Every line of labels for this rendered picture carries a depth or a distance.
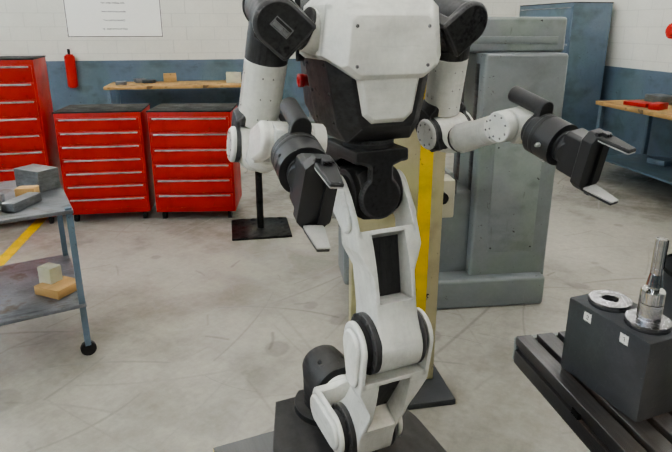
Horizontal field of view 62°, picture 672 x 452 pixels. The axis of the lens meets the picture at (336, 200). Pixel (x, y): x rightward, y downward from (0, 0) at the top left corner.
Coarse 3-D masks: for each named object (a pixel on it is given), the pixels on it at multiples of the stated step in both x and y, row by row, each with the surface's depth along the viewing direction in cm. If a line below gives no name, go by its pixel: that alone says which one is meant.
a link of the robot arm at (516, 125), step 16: (512, 96) 118; (528, 96) 115; (496, 112) 117; (512, 112) 116; (528, 112) 116; (544, 112) 113; (496, 128) 118; (512, 128) 115; (528, 128) 113; (528, 144) 114
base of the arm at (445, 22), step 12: (456, 12) 123; (468, 12) 123; (480, 12) 125; (444, 24) 123; (456, 24) 124; (468, 24) 125; (480, 24) 127; (444, 36) 126; (456, 36) 125; (468, 36) 127; (444, 48) 129; (456, 48) 127
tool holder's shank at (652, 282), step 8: (656, 240) 114; (664, 240) 113; (656, 248) 114; (664, 248) 113; (656, 256) 114; (664, 256) 113; (656, 264) 114; (664, 264) 114; (656, 272) 114; (648, 280) 116; (656, 280) 115; (648, 288) 117; (656, 288) 115
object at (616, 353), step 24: (576, 312) 130; (600, 312) 124; (624, 312) 124; (576, 336) 130; (600, 336) 124; (624, 336) 117; (648, 336) 114; (576, 360) 131; (600, 360) 124; (624, 360) 118; (648, 360) 113; (600, 384) 125; (624, 384) 119; (648, 384) 115; (624, 408) 120; (648, 408) 117
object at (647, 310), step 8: (640, 296) 117; (640, 304) 117; (648, 304) 116; (656, 304) 115; (640, 312) 118; (648, 312) 116; (656, 312) 116; (640, 320) 118; (648, 320) 116; (656, 320) 116
